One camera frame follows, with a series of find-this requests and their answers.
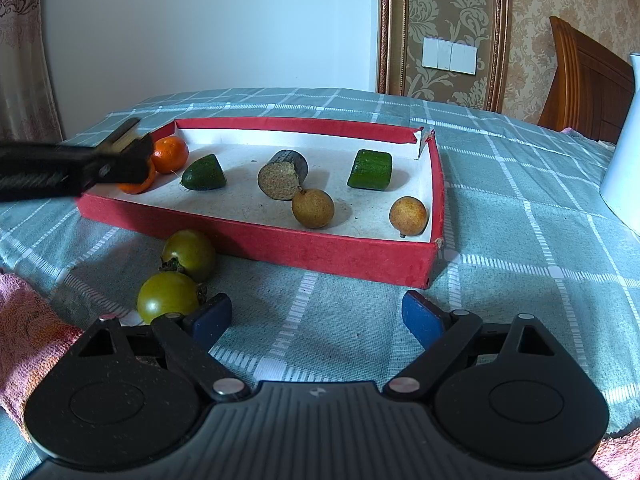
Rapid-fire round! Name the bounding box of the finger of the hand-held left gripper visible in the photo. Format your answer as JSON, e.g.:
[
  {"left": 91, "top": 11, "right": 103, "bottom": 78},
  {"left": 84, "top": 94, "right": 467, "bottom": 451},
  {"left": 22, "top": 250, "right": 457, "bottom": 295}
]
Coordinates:
[{"left": 82, "top": 119, "right": 156, "bottom": 192}]

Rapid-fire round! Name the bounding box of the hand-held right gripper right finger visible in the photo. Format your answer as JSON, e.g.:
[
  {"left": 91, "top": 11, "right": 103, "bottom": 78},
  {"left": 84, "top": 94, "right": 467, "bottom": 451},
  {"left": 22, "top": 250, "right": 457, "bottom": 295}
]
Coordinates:
[{"left": 382, "top": 290, "right": 561, "bottom": 401}]

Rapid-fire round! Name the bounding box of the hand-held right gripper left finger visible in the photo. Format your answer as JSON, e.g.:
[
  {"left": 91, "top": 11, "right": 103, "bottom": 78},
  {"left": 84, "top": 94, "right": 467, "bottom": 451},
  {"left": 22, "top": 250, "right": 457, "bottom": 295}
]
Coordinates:
[{"left": 80, "top": 294, "right": 251, "bottom": 401}]

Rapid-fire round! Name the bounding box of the large orange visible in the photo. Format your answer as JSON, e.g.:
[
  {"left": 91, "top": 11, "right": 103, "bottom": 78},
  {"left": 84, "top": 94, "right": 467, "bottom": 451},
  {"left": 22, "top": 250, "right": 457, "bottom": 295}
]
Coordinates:
[{"left": 117, "top": 157, "right": 157, "bottom": 195}]

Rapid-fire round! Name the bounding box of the green tomato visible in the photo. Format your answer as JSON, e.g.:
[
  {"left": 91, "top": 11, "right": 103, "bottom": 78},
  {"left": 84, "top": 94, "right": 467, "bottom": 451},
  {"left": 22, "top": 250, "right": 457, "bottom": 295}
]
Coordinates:
[
  {"left": 137, "top": 271, "right": 207, "bottom": 325},
  {"left": 160, "top": 229, "right": 217, "bottom": 283}
]

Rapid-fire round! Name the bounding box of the dark green avocado piece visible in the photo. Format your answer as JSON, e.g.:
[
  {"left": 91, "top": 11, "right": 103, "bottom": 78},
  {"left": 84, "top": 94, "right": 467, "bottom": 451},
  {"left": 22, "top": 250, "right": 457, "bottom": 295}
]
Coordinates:
[{"left": 181, "top": 154, "right": 227, "bottom": 191}]

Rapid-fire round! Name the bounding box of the tan longan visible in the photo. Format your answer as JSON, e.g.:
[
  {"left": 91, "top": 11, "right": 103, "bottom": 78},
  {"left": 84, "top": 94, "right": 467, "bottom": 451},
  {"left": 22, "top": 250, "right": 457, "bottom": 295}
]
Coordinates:
[
  {"left": 389, "top": 196, "right": 429, "bottom": 238},
  {"left": 292, "top": 188, "right": 335, "bottom": 229}
]

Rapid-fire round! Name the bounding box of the red cardboard box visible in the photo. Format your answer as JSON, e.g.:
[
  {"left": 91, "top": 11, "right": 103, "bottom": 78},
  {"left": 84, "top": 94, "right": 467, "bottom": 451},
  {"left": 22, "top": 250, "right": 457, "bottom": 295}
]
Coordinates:
[{"left": 75, "top": 116, "right": 446, "bottom": 290}]

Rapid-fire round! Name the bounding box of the green cucumber piece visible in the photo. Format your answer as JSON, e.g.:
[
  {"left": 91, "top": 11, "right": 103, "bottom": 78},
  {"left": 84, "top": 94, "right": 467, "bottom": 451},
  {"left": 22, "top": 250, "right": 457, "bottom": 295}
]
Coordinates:
[{"left": 347, "top": 149, "right": 393, "bottom": 191}]

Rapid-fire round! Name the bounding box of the dark sugarcane piece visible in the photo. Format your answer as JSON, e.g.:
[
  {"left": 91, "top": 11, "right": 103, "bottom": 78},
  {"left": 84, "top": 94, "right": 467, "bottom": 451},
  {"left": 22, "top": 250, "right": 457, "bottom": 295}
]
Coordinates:
[{"left": 258, "top": 149, "right": 309, "bottom": 201}]

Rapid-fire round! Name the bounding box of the small orange mandarin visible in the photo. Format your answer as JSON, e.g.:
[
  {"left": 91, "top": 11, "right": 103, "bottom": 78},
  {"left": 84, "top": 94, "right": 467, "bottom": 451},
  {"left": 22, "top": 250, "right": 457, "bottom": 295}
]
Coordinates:
[{"left": 151, "top": 135, "right": 190, "bottom": 175}]

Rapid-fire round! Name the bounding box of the patterned curtain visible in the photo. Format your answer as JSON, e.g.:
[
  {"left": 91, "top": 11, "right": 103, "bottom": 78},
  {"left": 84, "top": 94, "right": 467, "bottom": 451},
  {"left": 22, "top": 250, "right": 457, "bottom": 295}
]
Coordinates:
[{"left": 0, "top": 0, "right": 63, "bottom": 143}]

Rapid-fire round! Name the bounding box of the green checked bedsheet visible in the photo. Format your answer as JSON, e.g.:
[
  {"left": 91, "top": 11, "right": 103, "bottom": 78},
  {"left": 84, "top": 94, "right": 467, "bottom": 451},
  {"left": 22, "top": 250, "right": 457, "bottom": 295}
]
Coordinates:
[{"left": 0, "top": 87, "right": 640, "bottom": 480}]

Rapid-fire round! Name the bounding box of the pink towel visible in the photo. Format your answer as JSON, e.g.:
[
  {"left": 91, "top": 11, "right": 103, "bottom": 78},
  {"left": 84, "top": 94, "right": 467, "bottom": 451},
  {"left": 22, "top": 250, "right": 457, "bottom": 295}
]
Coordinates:
[{"left": 0, "top": 272, "right": 83, "bottom": 426}]

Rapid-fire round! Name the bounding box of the white jug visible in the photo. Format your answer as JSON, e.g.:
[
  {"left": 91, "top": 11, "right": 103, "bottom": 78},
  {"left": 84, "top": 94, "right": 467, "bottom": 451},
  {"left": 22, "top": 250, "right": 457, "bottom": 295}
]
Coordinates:
[{"left": 599, "top": 52, "right": 640, "bottom": 236}]

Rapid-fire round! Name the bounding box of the wooden headboard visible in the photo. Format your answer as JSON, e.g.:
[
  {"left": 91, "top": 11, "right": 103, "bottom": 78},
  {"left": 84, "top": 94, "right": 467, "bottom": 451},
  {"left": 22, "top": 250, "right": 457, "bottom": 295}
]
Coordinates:
[{"left": 537, "top": 15, "right": 636, "bottom": 143}]

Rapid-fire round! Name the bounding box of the white wall light switch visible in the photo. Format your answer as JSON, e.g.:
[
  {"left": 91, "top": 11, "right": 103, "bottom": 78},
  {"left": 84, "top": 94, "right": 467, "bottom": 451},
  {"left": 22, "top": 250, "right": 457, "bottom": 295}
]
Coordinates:
[{"left": 421, "top": 36, "right": 478, "bottom": 75}]

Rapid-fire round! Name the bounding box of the gilded wall frame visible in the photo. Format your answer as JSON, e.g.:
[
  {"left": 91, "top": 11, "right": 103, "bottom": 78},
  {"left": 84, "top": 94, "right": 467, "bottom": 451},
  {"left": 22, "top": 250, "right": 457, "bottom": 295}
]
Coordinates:
[{"left": 377, "top": 0, "right": 510, "bottom": 113}]

